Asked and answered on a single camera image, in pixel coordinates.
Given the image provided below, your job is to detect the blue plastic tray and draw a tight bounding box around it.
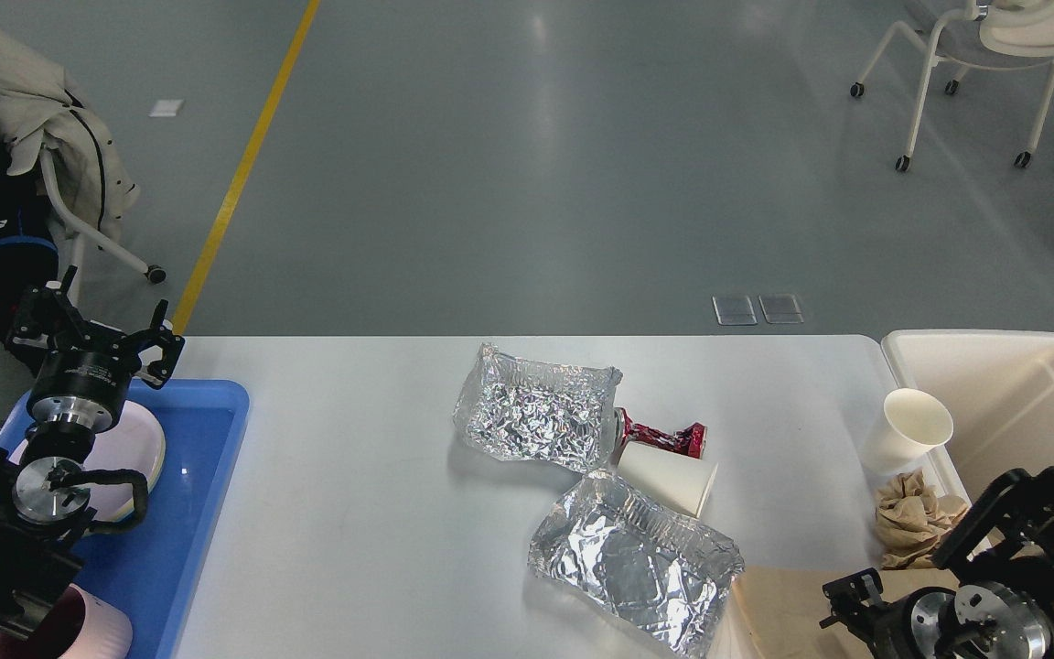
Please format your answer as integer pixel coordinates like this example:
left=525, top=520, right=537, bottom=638
left=0, top=377, right=250, bottom=659

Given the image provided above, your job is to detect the pink ribbed mug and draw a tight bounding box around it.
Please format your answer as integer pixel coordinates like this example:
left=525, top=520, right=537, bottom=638
left=0, top=584, right=134, bottom=658

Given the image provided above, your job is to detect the yellow plate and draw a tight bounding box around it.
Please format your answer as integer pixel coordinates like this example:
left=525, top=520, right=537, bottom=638
left=114, top=438, right=167, bottom=530

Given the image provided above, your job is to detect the crumpled foil tray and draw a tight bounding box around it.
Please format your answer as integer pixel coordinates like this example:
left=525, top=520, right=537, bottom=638
left=527, top=469, right=746, bottom=658
left=452, top=343, right=623, bottom=474

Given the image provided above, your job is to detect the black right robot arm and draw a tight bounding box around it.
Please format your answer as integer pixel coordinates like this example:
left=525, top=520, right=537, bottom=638
left=819, top=466, right=1054, bottom=658

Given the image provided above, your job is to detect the beige jacket on chair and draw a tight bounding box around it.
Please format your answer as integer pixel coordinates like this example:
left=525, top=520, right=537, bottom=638
left=0, top=30, right=141, bottom=241

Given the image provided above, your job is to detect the crumpled brown paper ball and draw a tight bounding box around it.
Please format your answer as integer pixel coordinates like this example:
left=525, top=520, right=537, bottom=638
left=874, top=469, right=970, bottom=570

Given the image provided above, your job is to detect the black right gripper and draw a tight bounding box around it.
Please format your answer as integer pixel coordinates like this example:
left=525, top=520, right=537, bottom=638
left=819, top=567, right=957, bottom=658

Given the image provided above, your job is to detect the white paper cup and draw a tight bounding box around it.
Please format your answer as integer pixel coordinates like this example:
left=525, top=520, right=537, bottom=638
left=618, top=442, right=718, bottom=518
left=858, top=388, right=954, bottom=474

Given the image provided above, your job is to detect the white paper cup lying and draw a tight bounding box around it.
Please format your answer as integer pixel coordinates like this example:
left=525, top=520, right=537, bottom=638
left=618, top=442, right=718, bottom=518

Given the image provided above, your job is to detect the crumpled foil tray upper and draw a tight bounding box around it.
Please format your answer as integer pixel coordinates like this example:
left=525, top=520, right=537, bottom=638
left=452, top=343, right=623, bottom=474

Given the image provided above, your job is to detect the white chair with jacket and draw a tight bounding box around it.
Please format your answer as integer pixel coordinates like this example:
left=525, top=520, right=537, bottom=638
left=38, top=146, right=167, bottom=285

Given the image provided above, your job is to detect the pink plate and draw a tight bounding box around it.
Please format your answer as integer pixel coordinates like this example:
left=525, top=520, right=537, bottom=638
left=11, top=402, right=165, bottom=524

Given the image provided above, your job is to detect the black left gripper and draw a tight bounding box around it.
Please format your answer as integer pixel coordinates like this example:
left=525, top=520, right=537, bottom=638
left=5, top=265, right=186, bottom=434

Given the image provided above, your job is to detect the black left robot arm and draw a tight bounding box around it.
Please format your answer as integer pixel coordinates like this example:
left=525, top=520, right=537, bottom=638
left=0, top=267, right=186, bottom=641

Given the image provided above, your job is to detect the crumpled foil tray lower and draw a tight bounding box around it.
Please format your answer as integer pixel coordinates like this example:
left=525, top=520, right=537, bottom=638
left=527, top=469, right=746, bottom=658

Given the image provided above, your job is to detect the white plastic bin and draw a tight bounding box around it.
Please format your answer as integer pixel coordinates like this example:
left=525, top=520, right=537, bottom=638
left=881, top=329, right=1054, bottom=502

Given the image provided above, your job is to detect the white chair on casters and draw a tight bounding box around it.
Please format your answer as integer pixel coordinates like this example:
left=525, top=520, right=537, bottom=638
left=850, top=1, right=1054, bottom=174

